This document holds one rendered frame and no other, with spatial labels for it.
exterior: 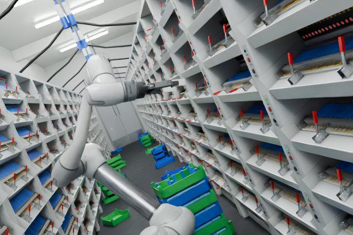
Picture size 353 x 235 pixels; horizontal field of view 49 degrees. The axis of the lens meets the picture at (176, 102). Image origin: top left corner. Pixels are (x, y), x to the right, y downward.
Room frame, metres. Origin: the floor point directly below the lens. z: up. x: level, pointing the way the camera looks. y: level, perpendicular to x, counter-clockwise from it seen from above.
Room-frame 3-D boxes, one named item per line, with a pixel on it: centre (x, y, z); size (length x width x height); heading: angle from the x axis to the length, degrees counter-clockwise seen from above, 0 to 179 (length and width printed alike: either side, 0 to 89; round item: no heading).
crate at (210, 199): (2.37, 0.18, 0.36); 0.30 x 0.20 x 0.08; 106
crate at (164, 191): (2.37, 0.18, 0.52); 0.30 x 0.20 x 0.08; 106
